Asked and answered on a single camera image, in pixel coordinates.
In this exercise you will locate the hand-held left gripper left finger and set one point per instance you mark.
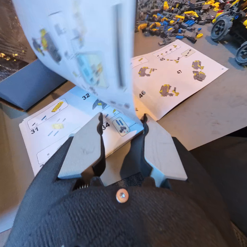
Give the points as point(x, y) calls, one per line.
point(81, 152)

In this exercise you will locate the dark blue cardboard box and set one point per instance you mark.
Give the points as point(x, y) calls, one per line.
point(27, 88)

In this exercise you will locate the pile of toy parts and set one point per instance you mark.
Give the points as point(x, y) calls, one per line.
point(173, 23)

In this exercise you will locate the white instruction booklet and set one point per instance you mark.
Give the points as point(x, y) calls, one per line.
point(173, 77)

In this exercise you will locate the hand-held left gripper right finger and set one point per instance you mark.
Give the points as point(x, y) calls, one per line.
point(164, 154)

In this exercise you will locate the grey desk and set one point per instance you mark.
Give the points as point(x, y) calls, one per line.
point(216, 108)

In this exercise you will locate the yellow black toy vehicle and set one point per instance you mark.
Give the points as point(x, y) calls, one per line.
point(231, 27)

